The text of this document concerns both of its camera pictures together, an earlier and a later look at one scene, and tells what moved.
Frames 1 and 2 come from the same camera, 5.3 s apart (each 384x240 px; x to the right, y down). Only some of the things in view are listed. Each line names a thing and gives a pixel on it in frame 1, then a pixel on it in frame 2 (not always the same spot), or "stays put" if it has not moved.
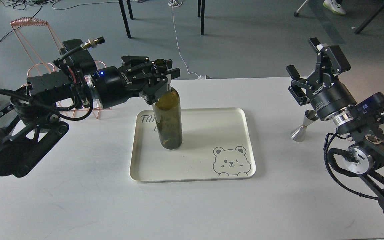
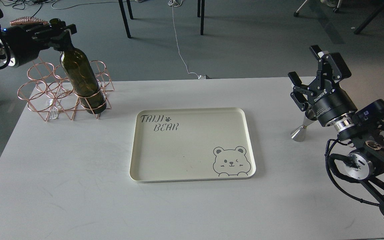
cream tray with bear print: x=217 y=143 stays put
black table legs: x=201 y=9 stays put
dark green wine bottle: x=167 y=113 to x=77 y=64
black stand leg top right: x=371 y=17 stays put
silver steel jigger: x=299 y=134 stays put
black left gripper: x=115 y=86 to x=26 y=42
